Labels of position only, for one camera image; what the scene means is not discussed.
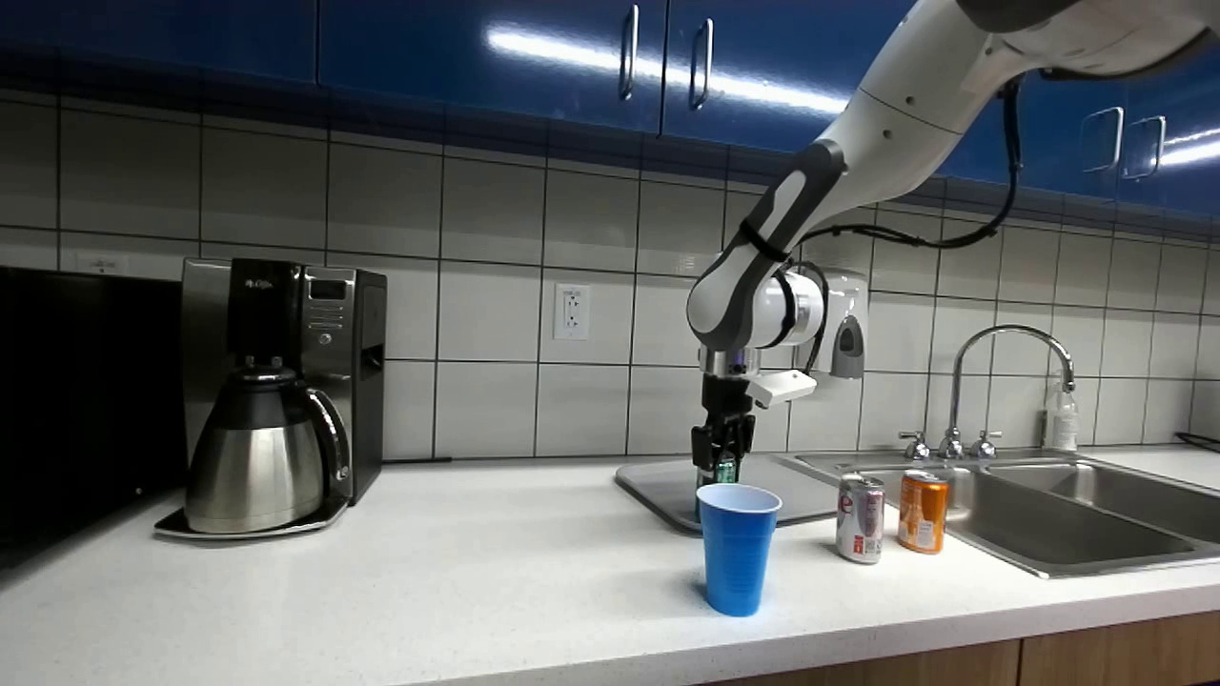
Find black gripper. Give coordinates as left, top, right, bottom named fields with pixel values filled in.
left=685, top=375, right=759, bottom=487

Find silver soda can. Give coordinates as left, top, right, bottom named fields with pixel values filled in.
left=834, top=469, right=889, bottom=568

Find orange soda can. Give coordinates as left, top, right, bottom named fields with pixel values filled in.
left=895, top=464, right=952, bottom=558

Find grey plastic tray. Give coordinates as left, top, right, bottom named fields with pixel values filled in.
left=616, top=450, right=847, bottom=537

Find blue plastic cup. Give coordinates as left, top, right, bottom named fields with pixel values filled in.
left=696, top=479, right=786, bottom=623

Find chrome gooseneck faucet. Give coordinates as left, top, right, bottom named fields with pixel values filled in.
left=943, top=319, right=1079, bottom=460

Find clear soap bottle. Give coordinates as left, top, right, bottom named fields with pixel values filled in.
left=1038, top=378, right=1082, bottom=459

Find stainless steel double sink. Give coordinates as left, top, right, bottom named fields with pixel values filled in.
left=778, top=448, right=1220, bottom=584

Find black steel coffee maker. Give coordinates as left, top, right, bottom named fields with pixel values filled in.
left=154, top=255, right=389, bottom=547

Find wooden base cabinets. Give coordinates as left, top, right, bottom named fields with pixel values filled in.
left=721, top=608, right=1220, bottom=686

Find stainless steel coffee carafe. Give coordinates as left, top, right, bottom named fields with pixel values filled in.
left=182, top=369, right=351, bottom=537

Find black microwave oven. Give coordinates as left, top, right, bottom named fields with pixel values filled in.
left=0, top=264, right=190, bottom=576

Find white wall soap dispenser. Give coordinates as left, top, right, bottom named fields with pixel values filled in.
left=818, top=272, right=875, bottom=382

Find white wall outlet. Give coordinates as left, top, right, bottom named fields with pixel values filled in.
left=552, top=283, right=597, bottom=344

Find metal cabinet door handle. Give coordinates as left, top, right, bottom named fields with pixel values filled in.
left=685, top=16, right=716, bottom=114
left=619, top=0, right=645, bottom=107
left=1130, top=110, right=1170, bottom=183
left=1082, top=103, right=1130, bottom=177

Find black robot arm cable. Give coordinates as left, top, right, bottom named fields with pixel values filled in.
left=797, top=74, right=1030, bottom=382

